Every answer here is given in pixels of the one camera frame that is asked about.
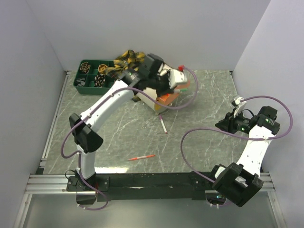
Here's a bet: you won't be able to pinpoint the round cream drawer organizer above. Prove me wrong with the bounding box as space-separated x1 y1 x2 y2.
133 60 191 112

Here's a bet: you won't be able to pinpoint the orange pencil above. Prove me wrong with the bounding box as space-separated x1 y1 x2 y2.
128 154 155 161

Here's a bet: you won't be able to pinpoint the black orange highlighter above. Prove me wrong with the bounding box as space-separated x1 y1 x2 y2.
162 94 170 100

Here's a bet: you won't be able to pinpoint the green capped white pen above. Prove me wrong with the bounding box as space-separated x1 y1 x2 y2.
174 88 187 94

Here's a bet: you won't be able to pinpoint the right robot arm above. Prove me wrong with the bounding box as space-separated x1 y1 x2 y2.
208 106 280 207

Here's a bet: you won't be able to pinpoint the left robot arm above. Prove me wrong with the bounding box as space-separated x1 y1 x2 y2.
69 54 183 191

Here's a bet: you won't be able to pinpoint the white pen pink ends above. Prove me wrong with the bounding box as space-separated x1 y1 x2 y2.
159 115 168 134

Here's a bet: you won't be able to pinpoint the yellow plaid cloth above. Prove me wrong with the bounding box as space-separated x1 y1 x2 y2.
104 50 145 81

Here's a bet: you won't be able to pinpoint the tan rolled item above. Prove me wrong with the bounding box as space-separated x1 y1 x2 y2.
97 64 108 74

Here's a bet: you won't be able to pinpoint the black floral rolled tie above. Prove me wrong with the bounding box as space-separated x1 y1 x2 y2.
94 74 106 87

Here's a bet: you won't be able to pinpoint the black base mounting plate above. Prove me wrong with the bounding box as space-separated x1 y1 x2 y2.
66 172 231 207

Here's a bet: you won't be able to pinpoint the green compartment tray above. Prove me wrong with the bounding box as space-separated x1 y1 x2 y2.
73 59 115 95

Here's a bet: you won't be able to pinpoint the brown patterned rolled tie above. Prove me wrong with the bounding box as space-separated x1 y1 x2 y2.
79 61 91 74

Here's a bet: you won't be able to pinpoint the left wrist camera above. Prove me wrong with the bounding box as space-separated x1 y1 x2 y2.
168 68 188 89

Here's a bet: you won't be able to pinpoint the aluminium rail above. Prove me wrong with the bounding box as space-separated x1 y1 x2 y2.
24 172 275 194

